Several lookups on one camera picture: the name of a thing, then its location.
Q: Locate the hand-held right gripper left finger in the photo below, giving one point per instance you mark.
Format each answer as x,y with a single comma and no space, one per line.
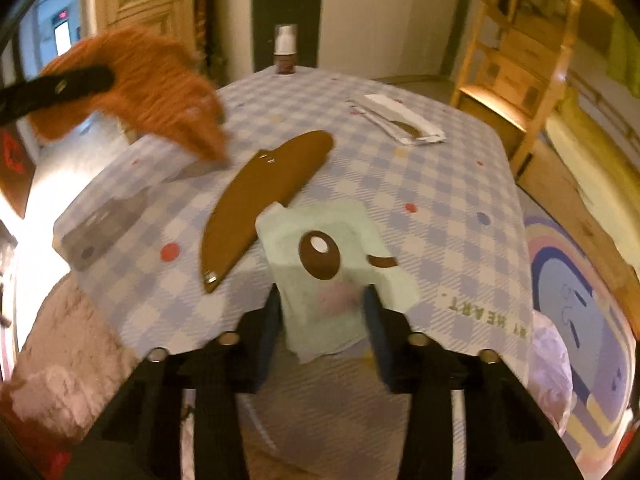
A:
272,325

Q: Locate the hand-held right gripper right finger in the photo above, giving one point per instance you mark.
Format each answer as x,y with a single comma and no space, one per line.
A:
375,330

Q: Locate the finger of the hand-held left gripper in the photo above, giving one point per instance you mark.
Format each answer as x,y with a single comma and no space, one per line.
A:
75,82

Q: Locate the pale green pouch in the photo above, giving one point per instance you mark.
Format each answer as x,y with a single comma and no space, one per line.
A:
300,305

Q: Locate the orange knitted cloth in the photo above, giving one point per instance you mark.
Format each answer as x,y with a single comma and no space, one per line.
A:
150,75

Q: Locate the window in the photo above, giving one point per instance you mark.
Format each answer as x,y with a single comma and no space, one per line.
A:
62,37

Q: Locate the wooden cabinet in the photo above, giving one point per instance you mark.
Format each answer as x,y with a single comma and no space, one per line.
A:
150,10

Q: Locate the brown bag with red print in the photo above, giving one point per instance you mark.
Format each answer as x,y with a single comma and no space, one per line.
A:
15,170

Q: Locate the brown curved case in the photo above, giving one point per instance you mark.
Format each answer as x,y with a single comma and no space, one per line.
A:
260,195

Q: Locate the dark patterned panel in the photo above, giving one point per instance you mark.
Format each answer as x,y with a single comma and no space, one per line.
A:
205,20

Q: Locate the blue checked tablecloth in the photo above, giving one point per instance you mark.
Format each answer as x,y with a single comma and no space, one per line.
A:
425,185

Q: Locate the colourful oval rug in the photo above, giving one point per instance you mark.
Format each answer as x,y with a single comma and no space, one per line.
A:
575,285

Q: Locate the pink fluffy stool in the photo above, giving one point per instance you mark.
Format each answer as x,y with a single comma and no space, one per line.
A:
65,350

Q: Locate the brown bottle with white cap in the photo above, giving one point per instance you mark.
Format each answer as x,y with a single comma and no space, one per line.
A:
285,60

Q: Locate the wooden bunk bed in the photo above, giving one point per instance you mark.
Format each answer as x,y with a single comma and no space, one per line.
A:
565,195

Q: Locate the pale yellow bed sheet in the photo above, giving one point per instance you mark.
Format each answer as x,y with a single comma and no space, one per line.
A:
585,135

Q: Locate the wooden stair shelf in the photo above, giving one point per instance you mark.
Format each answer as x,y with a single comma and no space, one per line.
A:
520,70

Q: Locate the white wardrobe with black stripe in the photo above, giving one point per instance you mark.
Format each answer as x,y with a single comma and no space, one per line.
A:
370,10

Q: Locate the green quilted jacket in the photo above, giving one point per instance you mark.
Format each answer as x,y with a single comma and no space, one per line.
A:
622,55

